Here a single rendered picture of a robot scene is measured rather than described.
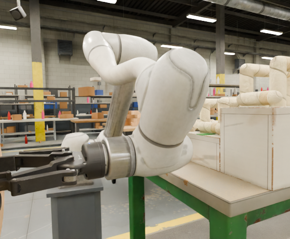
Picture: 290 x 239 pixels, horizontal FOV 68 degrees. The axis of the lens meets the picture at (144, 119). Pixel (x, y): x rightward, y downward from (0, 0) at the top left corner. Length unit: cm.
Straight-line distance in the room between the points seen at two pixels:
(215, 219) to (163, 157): 17
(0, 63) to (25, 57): 106
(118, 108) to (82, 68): 1079
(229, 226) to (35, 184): 36
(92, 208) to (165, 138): 89
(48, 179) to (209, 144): 42
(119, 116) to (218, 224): 75
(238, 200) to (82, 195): 89
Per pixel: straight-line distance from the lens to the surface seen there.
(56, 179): 40
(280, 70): 54
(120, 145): 44
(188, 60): 36
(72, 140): 120
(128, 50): 90
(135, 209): 95
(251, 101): 56
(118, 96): 103
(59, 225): 127
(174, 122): 37
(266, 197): 52
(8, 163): 49
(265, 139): 51
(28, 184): 39
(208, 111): 70
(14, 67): 1174
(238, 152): 56
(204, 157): 65
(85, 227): 128
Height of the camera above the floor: 110
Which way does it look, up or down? 3 degrees down
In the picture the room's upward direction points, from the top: 1 degrees counter-clockwise
